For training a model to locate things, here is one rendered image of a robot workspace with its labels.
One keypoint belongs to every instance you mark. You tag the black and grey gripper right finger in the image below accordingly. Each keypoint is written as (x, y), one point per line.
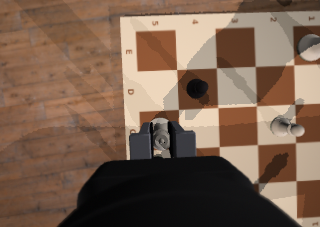
(182, 143)

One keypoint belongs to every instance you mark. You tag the chessboard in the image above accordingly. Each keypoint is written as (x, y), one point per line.
(254, 75)

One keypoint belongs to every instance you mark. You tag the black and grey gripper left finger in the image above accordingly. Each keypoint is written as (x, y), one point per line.
(141, 144)

